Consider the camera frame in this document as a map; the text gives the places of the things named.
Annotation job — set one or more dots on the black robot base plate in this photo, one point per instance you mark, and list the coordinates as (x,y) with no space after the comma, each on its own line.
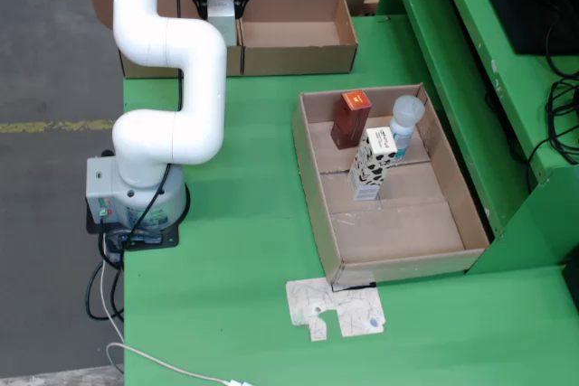
(154,243)

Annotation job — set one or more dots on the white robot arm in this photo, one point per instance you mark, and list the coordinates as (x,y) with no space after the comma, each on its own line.
(190,65)

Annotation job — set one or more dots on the green metal shelf unit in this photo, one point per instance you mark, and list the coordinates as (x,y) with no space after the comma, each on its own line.
(452,42)

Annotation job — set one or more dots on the white bottle teal label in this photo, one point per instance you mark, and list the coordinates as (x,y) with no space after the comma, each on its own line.
(409,108)

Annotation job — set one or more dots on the open cardboard box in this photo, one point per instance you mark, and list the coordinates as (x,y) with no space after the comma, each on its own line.
(289,11)
(135,69)

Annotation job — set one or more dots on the flattened patterned white carton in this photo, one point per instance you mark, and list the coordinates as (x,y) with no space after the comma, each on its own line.
(348,309)

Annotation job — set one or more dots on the gray robot controller box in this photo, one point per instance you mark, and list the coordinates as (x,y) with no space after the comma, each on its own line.
(97,187)

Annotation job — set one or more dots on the shallow cardboard tray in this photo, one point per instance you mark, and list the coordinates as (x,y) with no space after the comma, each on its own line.
(407,232)

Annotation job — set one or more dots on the brown red carton box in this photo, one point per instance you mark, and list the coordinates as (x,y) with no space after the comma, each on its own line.
(350,124)

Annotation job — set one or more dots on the cow print hand cream box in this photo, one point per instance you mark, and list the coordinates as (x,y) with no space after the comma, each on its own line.
(371,169)

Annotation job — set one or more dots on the white d'Alba carton box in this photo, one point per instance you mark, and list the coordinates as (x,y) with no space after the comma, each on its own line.
(222,20)

